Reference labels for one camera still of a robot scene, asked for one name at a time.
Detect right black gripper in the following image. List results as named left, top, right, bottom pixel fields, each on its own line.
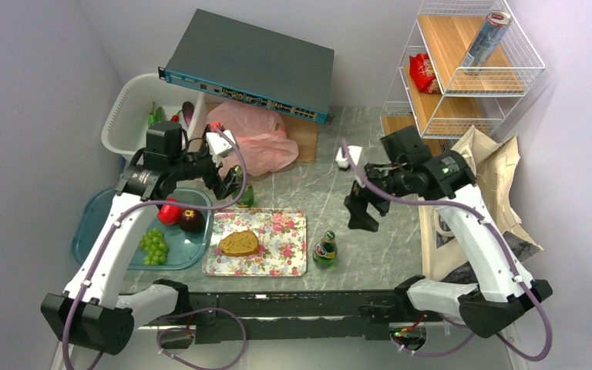
left=345, top=158, right=412, bottom=231

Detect dark red apple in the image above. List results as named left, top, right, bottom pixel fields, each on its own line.
left=177, top=208, right=206, bottom=234

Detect pink plastic grocery bag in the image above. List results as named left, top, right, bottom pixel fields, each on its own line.
left=207, top=101, right=299, bottom=177

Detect brown bread slice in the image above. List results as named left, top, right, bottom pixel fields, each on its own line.
left=218, top=230, right=260, bottom=257

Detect red tomato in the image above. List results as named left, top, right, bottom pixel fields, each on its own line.
left=157, top=204, right=183, bottom=226

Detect red pepper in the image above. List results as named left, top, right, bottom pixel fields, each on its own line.
left=170, top=110, right=183, bottom=122

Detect purple eggplant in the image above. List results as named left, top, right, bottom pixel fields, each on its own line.
left=179, top=101, right=195, bottom=130

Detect green grape bunch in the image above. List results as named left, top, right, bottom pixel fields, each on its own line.
left=138, top=228, right=169, bottom=265

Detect green cucumber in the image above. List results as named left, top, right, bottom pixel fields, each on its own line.
left=154, top=106, right=167, bottom=123

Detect green pepper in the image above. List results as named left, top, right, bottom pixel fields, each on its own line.
left=146, top=102, right=156, bottom=127

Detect beige canvas tote bag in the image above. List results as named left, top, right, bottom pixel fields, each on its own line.
left=419, top=127, right=543, bottom=284

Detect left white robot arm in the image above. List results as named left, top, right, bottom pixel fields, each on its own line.
left=41, top=121, right=247, bottom=361

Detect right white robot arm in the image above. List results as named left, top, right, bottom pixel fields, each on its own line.
left=337, top=126, right=553, bottom=338

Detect floral rectangular tray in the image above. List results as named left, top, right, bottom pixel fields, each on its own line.
left=202, top=208, right=308, bottom=277

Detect wooden board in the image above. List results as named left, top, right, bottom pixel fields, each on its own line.
left=206, top=103, right=321, bottom=164

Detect white plastic basin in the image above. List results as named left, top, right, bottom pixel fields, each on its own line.
left=101, top=73, right=207, bottom=162

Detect red snack packet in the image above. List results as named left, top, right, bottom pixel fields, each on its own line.
left=409, top=53, right=440, bottom=94

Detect blue drink can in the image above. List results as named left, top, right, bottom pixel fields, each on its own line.
left=460, top=10, right=513, bottom=76

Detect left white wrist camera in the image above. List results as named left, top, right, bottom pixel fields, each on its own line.
left=205, top=121, right=237, bottom=167

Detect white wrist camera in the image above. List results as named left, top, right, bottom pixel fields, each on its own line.
left=335, top=146, right=366, bottom=170
left=205, top=121, right=237, bottom=167

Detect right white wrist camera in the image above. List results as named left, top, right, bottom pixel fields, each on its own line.
left=335, top=146, right=366, bottom=170

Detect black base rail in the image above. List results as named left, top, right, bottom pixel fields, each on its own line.
left=145, top=290, right=450, bottom=344

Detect teal network switch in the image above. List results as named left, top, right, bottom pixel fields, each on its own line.
left=158, top=9, right=335, bottom=124

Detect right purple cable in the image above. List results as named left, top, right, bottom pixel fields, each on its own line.
left=341, top=140, right=553, bottom=362

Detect purple cable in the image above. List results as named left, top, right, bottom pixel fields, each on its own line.
left=61, top=126, right=249, bottom=370
left=341, top=140, right=553, bottom=362

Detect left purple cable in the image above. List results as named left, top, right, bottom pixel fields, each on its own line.
left=61, top=126, right=249, bottom=370

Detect white wire shelf rack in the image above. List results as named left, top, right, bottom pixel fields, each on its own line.
left=380, top=1, right=545, bottom=150

